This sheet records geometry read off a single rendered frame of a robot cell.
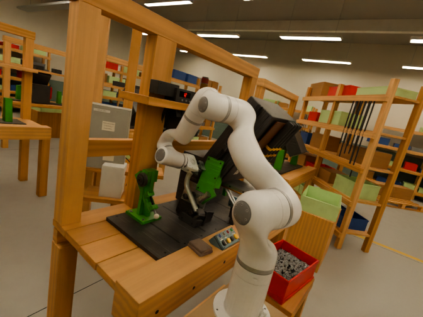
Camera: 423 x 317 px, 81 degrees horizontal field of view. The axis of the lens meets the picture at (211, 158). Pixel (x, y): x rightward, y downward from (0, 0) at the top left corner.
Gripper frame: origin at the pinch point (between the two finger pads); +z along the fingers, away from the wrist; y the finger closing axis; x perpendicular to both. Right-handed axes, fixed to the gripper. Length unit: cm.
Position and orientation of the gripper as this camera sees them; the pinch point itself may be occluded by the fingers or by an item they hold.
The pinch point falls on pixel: (198, 166)
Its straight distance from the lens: 143.6
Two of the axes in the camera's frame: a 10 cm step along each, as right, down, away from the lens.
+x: -7.9, 4.7, 3.9
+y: -3.0, -8.6, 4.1
